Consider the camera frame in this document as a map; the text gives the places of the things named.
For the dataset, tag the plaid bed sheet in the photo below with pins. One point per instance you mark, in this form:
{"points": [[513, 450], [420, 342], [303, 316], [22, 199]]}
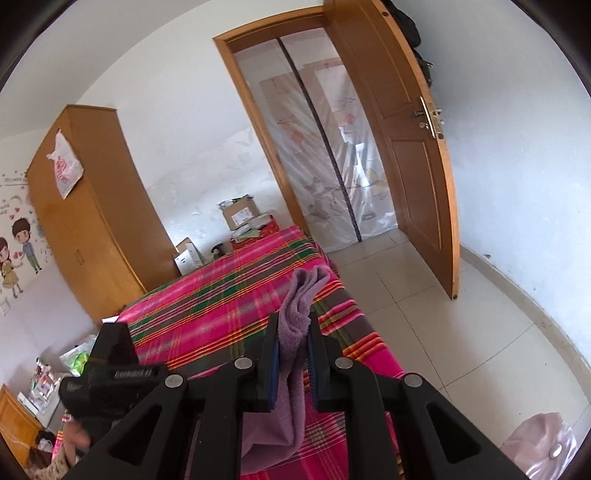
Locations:
{"points": [[221, 295]]}

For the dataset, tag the person's left hand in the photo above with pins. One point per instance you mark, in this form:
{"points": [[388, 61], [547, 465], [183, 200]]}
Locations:
{"points": [[76, 438]]}

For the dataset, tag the green tissue pack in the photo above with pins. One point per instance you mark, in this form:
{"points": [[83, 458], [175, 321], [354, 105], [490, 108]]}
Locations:
{"points": [[76, 364]]}

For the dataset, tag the brown cardboard box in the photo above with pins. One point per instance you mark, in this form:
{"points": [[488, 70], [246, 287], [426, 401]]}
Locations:
{"points": [[240, 214]]}

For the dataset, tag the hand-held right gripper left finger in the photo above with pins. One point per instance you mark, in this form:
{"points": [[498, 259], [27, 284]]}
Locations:
{"points": [[274, 364]]}

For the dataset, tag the person's left forearm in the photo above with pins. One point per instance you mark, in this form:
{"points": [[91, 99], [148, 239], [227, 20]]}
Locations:
{"points": [[48, 468]]}

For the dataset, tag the transparent printed door curtain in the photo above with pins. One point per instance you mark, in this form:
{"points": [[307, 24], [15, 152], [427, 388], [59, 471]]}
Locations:
{"points": [[300, 161]]}

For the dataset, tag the black hanging bag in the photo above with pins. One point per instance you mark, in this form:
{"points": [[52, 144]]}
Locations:
{"points": [[408, 27]]}

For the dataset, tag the wooden wardrobe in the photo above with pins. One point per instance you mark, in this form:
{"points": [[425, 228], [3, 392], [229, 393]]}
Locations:
{"points": [[101, 207]]}

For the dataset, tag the wooden bedside cabinet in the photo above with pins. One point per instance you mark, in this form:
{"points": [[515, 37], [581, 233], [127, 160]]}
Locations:
{"points": [[16, 424]]}

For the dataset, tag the cartoon couple wall sticker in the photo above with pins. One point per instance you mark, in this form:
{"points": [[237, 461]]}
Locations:
{"points": [[18, 249]]}

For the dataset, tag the pink quilted garment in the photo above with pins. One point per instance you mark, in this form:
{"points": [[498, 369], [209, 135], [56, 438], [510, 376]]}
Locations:
{"points": [[535, 443]]}

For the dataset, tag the red box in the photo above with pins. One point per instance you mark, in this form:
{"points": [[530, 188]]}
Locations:
{"points": [[270, 228]]}

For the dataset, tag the wooden door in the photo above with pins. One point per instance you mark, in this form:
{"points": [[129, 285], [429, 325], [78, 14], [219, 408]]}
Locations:
{"points": [[406, 184]]}

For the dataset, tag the white box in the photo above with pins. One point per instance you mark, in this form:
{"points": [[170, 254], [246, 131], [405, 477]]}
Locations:
{"points": [[189, 261]]}

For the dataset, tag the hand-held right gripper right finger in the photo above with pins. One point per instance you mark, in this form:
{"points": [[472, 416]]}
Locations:
{"points": [[311, 364]]}

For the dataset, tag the red printed white plastic bag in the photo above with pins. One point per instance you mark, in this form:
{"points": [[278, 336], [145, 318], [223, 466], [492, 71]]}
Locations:
{"points": [[64, 166]]}

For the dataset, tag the purple fleece pants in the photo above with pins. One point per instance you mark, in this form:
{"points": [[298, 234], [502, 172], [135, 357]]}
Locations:
{"points": [[295, 332]]}

